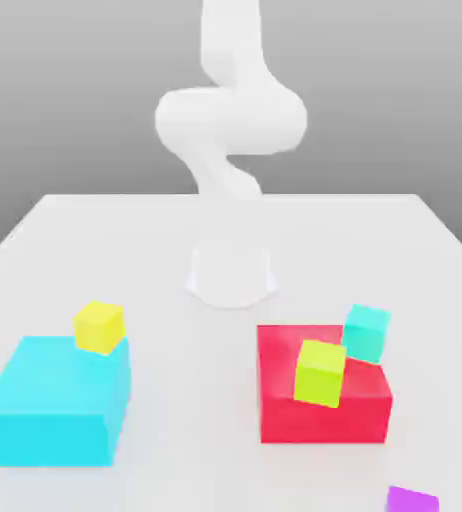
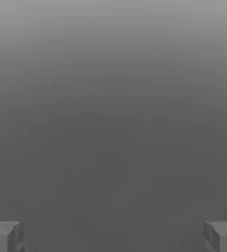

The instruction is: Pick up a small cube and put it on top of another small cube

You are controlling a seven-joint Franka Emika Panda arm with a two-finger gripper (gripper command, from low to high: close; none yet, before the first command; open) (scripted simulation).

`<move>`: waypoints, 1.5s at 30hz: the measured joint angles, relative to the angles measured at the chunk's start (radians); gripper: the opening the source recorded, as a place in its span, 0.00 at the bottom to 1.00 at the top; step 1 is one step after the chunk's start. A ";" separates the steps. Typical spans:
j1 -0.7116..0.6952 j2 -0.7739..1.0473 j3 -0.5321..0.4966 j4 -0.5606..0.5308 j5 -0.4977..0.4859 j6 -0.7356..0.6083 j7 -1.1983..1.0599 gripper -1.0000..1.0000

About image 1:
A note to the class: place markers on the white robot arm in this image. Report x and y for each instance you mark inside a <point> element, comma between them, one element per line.
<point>231,120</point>

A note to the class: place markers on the small turquoise cube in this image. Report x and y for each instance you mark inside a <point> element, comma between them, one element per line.
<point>365,334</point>

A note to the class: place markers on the small purple cube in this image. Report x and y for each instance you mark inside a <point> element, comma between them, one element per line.
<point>411,500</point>

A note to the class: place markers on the large red box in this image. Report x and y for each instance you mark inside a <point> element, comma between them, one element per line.
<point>323,420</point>

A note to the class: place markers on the small yellow cube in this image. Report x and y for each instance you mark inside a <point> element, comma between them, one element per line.
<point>98,327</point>

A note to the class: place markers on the large cyan box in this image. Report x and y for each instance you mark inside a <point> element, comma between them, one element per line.
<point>51,404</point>

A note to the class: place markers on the small lime cube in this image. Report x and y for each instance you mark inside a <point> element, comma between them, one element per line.
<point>319,374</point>

